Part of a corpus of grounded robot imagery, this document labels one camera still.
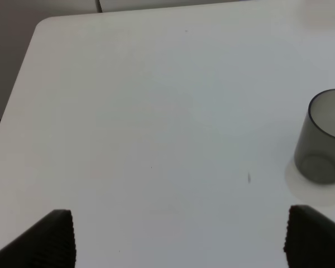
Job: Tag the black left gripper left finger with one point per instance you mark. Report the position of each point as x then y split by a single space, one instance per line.
48 243

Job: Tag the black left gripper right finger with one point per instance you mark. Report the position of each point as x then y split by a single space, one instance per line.
310 238

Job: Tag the grey translucent cup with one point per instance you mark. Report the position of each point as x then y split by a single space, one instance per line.
314 155

